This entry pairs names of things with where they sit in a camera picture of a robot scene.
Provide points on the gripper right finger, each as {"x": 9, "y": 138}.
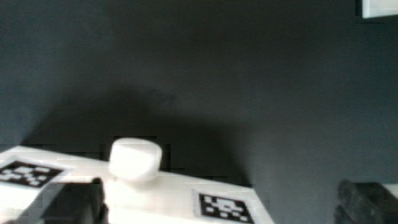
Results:
{"x": 368, "y": 203}

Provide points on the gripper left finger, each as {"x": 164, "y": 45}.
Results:
{"x": 77, "y": 206}

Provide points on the white front drawer tray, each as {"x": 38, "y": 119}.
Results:
{"x": 151, "y": 197}

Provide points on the white U-shaped fence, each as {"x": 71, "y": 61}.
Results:
{"x": 379, "y": 8}

